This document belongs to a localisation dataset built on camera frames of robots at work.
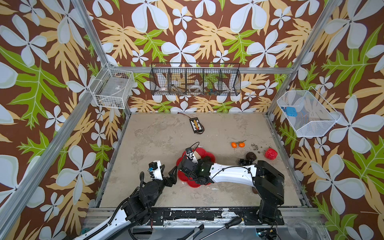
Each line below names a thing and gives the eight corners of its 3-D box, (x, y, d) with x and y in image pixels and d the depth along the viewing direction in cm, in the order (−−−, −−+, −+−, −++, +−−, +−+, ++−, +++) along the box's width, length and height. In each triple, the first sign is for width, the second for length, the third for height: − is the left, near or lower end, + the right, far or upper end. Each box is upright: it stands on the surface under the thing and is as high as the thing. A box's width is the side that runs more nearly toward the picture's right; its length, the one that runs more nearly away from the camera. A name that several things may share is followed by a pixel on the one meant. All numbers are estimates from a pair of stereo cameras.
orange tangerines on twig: (232, 149, 101) (233, 146, 99) (230, 144, 104) (231, 142, 101) (246, 146, 103) (248, 144, 100) (244, 142, 105) (245, 139, 102)
